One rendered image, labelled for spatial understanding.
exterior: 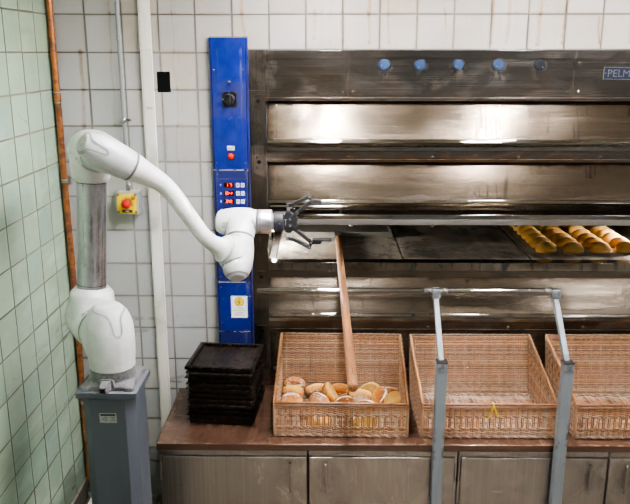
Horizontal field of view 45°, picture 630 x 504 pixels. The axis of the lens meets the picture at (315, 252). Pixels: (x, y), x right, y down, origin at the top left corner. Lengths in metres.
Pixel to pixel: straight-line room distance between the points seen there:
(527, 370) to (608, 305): 0.47
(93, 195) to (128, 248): 0.84
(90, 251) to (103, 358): 0.38
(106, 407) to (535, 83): 2.15
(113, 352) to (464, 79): 1.82
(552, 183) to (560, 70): 0.48
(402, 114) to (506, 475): 1.55
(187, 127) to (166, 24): 0.43
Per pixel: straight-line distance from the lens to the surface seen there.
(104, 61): 3.41
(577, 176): 3.52
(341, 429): 3.17
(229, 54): 3.28
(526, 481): 3.32
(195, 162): 3.37
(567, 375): 3.08
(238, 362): 3.26
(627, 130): 3.54
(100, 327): 2.61
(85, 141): 2.54
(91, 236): 2.73
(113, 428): 2.72
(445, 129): 3.34
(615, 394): 3.76
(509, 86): 3.40
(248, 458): 3.18
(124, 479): 2.81
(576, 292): 3.65
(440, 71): 3.34
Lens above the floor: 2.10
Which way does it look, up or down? 15 degrees down
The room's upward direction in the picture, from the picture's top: straight up
